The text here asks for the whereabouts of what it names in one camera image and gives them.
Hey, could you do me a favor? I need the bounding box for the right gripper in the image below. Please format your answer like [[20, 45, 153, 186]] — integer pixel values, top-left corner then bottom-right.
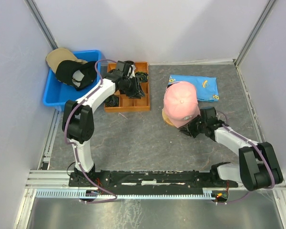
[[178, 114, 206, 138]]

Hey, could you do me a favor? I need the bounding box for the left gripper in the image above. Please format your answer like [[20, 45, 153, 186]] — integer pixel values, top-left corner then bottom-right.
[[122, 75, 146, 100]]

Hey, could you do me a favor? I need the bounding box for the wooden hat stand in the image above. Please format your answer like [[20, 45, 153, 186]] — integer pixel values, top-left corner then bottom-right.
[[162, 109, 175, 127]]

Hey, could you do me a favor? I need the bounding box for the pink cap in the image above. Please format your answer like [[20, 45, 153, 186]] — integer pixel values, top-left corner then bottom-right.
[[163, 81, 200, 128]]

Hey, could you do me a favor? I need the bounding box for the blue astronaut print cloth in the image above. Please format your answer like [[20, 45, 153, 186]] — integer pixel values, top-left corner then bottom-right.
[[168, 75, 219, 102]]

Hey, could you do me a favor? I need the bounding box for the black cap white lining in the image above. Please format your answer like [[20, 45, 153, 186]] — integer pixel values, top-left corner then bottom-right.
[[55, 60, 97, 91]]

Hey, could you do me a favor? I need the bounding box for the beige cap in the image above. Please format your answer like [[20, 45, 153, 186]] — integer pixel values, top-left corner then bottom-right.
[[46, 48, 87, 73]]

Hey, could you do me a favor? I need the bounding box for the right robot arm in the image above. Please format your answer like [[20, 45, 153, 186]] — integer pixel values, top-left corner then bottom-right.
[[179, 107, 283, 191]]

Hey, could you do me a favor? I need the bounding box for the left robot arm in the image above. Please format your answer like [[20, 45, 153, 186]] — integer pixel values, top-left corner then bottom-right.
[[62, 61, 145, 186]]

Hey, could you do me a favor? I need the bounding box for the wooden compartment tray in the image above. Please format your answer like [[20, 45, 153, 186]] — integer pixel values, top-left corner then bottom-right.
[[104, 62, 150, 113]]

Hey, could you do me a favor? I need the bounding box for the rolled green black belt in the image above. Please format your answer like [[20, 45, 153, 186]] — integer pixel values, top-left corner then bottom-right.
[[135, 72, 149, 83]]

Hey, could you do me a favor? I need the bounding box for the rolled dark green belt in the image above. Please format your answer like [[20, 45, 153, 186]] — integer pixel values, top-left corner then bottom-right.
[[104, 94, 119, 107]]

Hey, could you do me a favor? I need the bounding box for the blue plastic bin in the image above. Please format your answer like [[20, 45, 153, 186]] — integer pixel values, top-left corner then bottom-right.
[[42, 50, 103, 112]]

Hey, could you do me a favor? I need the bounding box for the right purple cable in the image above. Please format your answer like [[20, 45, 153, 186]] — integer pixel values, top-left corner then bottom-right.
[[214, 111, 276, 205]]

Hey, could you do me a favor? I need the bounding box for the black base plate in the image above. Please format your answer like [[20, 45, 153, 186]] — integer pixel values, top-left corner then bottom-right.
[[68, 169, 239, 195]]

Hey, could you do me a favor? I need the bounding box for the blue cable duct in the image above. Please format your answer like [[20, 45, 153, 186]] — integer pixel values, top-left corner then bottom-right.
[[35, 188, 216, 199]]

